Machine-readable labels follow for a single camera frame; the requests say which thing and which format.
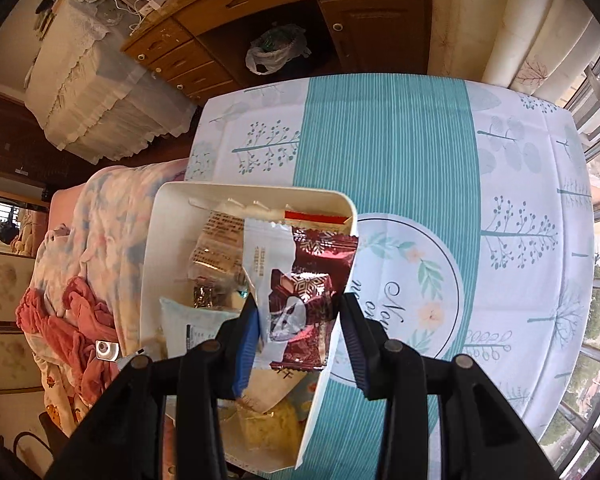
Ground beige cabinet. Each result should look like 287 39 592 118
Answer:
0 247 46 456

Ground white lace covered cabinet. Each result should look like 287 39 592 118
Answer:
24 0 201 166

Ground pale blue bread packet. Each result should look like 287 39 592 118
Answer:
159 296 243 361

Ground beige long snack packet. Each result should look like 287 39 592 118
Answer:
195 210 246 281

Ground white plastic bag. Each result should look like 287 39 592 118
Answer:
245 22 313 76

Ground white cable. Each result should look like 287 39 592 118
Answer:
102 0 173 28

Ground clear nut cluster packet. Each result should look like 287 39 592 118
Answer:
192 280 241 308

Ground dark red snowflake snack packet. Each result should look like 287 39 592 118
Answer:
291 226 359 291
267 269 338 372

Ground red and white snack bag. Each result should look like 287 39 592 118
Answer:
215 200 353 368

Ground pink towel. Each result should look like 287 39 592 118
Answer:
15 277 121 406

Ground teal and white tablecloth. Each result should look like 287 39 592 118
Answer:
182 74 596 480

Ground wooden cabinet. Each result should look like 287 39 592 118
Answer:
120 0 433 106

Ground white plastic bin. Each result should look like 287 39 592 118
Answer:
140 181 359 473

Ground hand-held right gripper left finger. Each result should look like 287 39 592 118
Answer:
45 292 261 480

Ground printed blanket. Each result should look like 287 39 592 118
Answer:
32 157 201 436

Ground cream rice crisp packet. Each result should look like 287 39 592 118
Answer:
220 390 313 463

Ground orange puff snack packet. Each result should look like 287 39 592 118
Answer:
240 360 306 413

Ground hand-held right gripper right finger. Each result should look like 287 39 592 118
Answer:
340 292 553 480

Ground beige curtain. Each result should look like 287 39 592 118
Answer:
427 0 600 106

